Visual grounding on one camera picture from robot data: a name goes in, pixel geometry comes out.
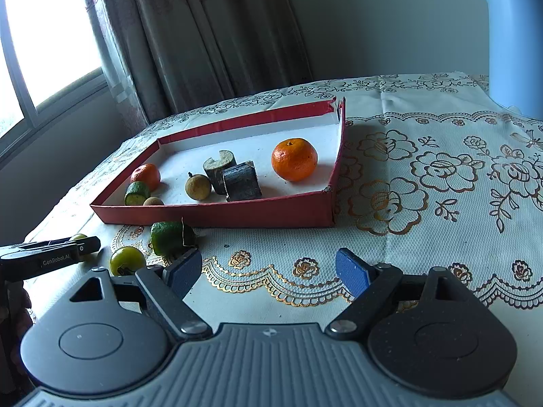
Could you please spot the small orange mandarin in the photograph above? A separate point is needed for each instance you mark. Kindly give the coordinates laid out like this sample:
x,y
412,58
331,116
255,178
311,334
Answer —
x,y
146,174

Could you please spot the large orange mandarin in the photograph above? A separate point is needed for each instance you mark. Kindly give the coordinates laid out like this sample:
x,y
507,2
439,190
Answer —
x,y
295,159

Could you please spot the yellow-green round jujube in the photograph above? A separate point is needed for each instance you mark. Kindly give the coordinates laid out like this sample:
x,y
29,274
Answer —
x,y
127,258

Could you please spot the pale notched sugarcane piece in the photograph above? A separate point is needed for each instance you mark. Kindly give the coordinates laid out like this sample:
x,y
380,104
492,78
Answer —
x,y
216,168

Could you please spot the window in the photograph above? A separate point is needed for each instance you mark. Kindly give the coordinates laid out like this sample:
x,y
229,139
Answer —
x,y
42,29

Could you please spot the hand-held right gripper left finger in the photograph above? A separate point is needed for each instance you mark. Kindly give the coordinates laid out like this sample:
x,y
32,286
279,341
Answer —
x,y
184,271

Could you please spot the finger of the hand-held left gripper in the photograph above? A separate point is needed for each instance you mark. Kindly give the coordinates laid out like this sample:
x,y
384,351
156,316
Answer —
x,y
51,260
42,245

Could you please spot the red cardboard box tray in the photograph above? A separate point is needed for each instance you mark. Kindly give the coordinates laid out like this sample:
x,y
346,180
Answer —
x,y
254,212

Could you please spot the small yellow-green jujube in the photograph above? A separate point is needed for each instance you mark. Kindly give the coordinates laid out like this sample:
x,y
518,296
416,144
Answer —
x,y
77,237

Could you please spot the green lime with leaf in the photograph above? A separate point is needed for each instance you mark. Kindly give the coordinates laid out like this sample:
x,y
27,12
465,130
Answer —
x,y
167,237

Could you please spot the small brown longan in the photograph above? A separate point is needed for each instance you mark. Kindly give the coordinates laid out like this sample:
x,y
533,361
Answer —
x,y
153,202

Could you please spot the green cucumber piece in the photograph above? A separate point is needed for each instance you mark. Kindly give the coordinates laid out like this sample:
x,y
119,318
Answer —
x,y
136,193

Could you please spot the dark sugarcane piece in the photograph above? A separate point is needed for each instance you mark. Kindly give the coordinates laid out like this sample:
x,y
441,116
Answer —
x,y
242,182

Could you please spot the light blue electric kettle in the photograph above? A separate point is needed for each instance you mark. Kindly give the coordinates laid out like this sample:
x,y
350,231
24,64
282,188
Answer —
x,y
513,51

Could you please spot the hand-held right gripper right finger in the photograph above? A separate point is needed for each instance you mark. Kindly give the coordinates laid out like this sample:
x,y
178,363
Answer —
x,y
352,273

